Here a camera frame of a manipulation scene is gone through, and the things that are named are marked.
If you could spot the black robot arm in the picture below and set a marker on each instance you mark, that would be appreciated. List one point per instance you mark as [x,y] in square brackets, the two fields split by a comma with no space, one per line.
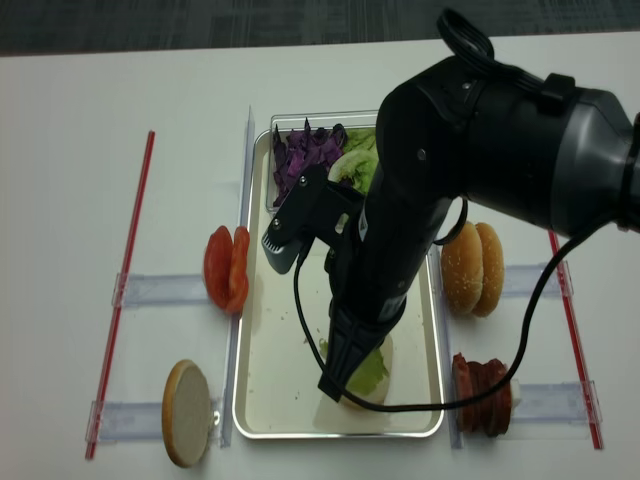
[557,156]

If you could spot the clear holder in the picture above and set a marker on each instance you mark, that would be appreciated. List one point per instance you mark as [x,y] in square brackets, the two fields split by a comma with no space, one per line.
[520,281]
[560,403]
[134,290]
[111,422]

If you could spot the right sesame bun top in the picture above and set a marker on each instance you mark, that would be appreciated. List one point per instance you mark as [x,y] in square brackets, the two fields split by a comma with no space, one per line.
[493,270]

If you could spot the left red strip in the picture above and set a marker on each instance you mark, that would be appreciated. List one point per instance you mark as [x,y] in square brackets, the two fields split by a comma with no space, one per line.
[125,268]

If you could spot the green lettuce leaf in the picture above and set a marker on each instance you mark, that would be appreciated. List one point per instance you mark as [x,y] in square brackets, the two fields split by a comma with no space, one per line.
[370,372]

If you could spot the upper right clear holder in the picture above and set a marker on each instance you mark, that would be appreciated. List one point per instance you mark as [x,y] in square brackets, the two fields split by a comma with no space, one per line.
[520,281]

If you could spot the shredded purple cabbage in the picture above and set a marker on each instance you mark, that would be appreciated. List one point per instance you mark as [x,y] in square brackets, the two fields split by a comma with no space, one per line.
[301,149]

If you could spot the clear plastic container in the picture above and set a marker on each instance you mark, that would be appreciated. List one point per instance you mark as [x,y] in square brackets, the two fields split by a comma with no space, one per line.
[286,123]

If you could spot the red strip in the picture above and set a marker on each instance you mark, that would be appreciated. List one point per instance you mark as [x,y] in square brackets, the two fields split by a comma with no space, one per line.
[125,268]
[589,396]

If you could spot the front meat patty slice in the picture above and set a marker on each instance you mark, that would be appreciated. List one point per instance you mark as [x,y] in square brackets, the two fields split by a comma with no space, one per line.
[464,389]

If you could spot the stacked meat patty slices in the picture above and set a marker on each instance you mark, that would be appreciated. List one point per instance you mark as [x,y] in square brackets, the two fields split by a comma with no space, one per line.
[492,414]

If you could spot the right red strip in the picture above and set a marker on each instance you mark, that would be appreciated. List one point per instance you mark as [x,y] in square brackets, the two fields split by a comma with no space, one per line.
[589,396]

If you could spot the green lettuce pile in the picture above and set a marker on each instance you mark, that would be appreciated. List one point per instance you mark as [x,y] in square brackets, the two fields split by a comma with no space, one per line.
[356,167]

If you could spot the lower right clear holder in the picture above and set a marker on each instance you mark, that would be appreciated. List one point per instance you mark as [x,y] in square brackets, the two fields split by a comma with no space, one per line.
[560,403]

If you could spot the right tomato slice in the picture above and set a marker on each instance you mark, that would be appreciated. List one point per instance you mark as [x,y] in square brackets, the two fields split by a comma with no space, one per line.
[238,279]

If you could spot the bottom bun slice on tray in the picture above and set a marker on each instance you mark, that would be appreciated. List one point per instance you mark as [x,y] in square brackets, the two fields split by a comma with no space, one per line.
[377,385]

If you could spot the left sesame bun top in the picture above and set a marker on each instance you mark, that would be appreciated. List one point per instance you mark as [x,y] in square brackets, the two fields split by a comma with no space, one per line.
[462,270]

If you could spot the white cheese slice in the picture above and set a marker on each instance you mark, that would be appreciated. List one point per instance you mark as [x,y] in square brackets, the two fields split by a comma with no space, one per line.
[515,395]

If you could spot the upper left clear holder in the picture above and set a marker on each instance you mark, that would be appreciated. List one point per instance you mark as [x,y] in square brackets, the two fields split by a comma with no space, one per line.
[134,290]

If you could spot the lower left clear holder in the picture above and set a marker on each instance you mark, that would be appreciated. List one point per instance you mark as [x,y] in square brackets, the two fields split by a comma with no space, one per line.
[111,422]

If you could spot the sesame bun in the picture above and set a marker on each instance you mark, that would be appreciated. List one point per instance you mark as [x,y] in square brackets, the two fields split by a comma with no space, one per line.
[493,270]
[462,270]

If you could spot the standing bun slice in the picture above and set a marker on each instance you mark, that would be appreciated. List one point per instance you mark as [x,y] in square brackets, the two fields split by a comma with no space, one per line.
[186,414]

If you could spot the tomato slice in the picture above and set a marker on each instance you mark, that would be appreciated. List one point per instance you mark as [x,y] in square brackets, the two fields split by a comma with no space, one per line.
[238,279]
[216,266]

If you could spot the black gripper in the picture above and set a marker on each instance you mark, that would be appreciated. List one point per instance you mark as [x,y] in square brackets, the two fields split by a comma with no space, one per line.
[384,243]

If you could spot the left tomato slice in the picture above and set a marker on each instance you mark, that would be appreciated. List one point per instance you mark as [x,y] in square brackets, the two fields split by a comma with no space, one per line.
[216,266]

